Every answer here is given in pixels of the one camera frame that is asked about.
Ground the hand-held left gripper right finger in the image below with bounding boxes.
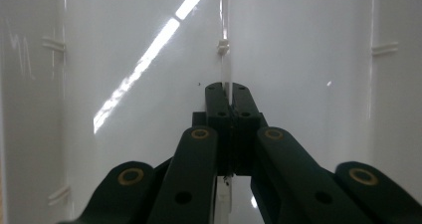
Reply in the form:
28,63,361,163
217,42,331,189
231,82,269,177

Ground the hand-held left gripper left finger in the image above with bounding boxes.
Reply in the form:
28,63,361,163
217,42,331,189
191,82,234,177

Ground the white divided tray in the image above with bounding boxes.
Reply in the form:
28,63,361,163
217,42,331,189
0,0,422,224

